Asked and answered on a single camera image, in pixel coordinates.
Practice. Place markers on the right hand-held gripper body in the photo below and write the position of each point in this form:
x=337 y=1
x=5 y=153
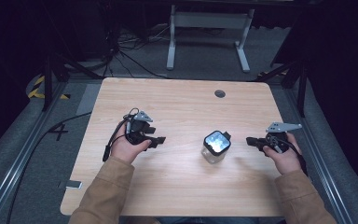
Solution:
x=278 y=140

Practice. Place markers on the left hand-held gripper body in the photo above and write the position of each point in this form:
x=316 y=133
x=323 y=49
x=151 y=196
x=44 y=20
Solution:
x=136 y=130

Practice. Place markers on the person's right hand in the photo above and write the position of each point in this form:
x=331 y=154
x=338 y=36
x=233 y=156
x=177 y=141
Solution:
x=287 y=160

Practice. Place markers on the person's left hand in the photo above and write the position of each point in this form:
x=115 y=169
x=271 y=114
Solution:
x=122 y=149

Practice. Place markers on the clear jar with black lid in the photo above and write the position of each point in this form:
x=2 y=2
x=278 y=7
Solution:
x=216 y=144

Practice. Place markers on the black metal stand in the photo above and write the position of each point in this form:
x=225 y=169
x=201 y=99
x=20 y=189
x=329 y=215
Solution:
x=48 y=81
x=301 y=84

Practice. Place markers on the silver tape strip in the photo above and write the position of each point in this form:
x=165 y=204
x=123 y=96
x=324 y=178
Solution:
x=73 y=184

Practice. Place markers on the yellow and black floor tape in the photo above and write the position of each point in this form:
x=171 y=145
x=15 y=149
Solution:
x=35 y=91

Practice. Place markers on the aluminium floor rail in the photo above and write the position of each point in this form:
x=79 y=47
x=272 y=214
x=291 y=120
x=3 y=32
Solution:
x=320 y=161
x=15 y=165

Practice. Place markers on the white metal desk frame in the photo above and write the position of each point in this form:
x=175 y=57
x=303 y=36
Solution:
x=209 y=20

